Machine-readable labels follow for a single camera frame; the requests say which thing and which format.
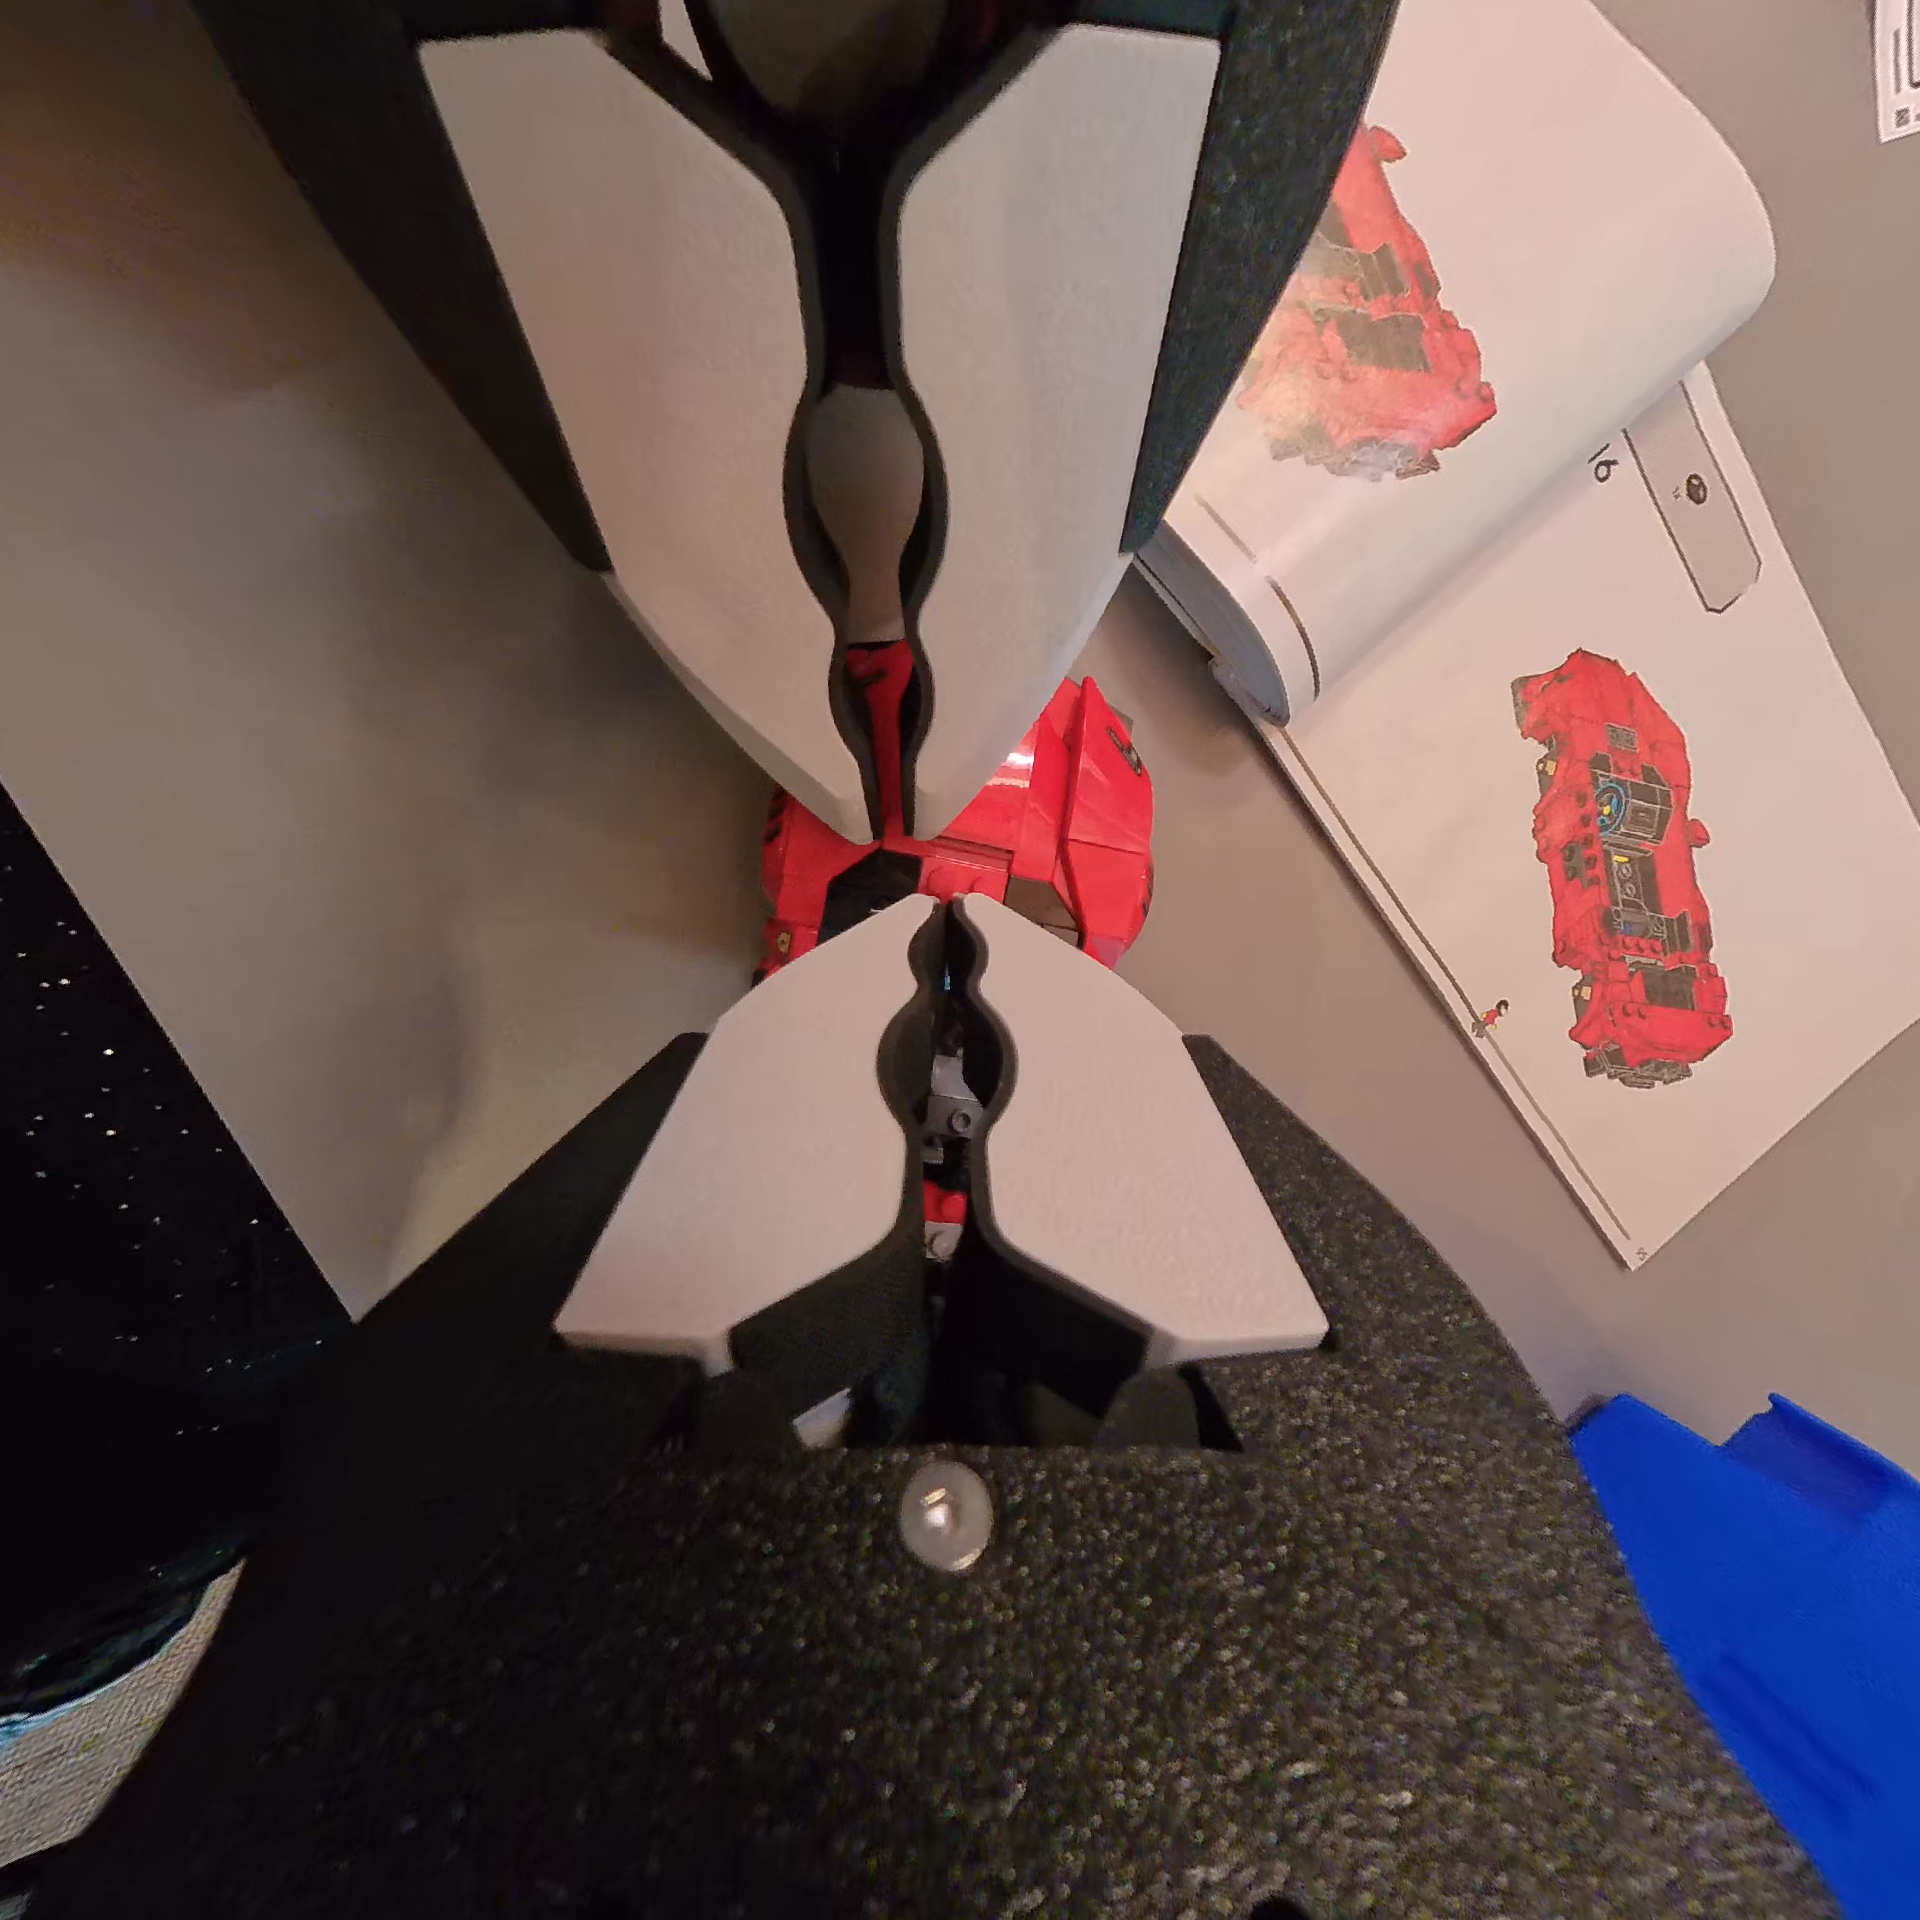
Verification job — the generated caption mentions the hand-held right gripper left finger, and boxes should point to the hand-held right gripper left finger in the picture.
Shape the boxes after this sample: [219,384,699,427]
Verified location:
[550,895,943,1375]

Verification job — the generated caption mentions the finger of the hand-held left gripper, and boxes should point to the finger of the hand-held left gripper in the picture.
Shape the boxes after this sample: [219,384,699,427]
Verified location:
[883,20,1220,842]
[415,29,887,846]

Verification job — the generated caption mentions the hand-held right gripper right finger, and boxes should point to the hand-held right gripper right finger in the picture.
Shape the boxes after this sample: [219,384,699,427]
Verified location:
[949,893,1332,1374]

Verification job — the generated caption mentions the red lego car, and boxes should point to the red lego car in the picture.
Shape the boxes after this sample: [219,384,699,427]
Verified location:
[757,637,1160,1277]

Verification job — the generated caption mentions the lego instruction booklet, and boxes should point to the lego instruction booklet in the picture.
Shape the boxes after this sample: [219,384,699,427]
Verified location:
[1131,0,1920,1272]

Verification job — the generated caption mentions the lego sticker sheet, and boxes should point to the lego sticker sheet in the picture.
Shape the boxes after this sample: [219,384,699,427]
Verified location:
[1868,0,1920,146]

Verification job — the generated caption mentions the blue plastic bin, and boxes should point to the blue plastic bin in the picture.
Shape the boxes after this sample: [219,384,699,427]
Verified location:
[1567,1392,1920,1920]

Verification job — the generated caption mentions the white shoe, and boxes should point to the white shoe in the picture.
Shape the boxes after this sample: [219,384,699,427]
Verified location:
[0,1559,244,1870]

